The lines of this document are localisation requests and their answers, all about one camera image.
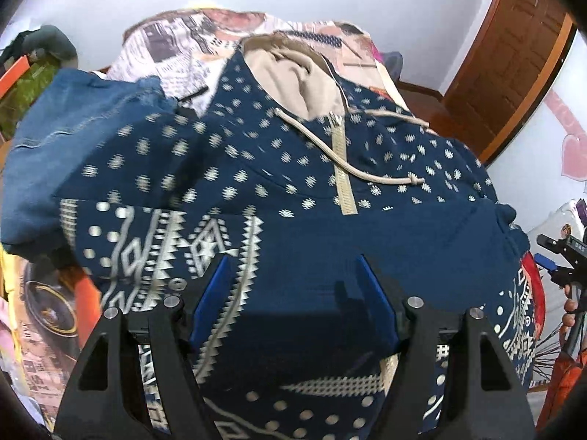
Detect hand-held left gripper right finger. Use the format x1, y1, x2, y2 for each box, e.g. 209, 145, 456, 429
355, 254, 537, 440

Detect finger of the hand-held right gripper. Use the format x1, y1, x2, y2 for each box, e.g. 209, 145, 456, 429
533, 252, 574, 287
536, 234, 572, 257

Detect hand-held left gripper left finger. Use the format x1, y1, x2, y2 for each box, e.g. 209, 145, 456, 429
54, 256, 232, 440

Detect navy patterned hoodie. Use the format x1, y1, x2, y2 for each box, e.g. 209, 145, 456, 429
55, 37, 537, 440

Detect white printed cloth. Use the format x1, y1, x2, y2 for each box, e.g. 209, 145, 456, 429
527, 198, 587, 241

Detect orange cloth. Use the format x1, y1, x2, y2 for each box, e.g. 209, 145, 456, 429
534, 344, 587, 428

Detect wooden door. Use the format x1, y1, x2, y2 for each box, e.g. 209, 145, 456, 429
442, 0, 579, 166

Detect folded blue jeans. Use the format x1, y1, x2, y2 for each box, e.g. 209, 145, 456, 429
0, 69, 184, 257

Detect purple grey backpack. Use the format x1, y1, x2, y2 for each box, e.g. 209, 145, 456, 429
383, 52, 404, 83

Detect printed blanket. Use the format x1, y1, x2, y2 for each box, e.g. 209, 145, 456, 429
0, 7, 551, 440

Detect orange box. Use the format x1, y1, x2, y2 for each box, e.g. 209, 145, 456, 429
0, 55, 30, 99

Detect grey cloth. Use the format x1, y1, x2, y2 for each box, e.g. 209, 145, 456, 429
9, 25, 79, 62

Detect metal wire frame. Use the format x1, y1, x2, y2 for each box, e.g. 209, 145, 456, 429
534, 321, 579, 379

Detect pink heart wall decoration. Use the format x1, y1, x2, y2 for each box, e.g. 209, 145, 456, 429
546, 89, 587, 179

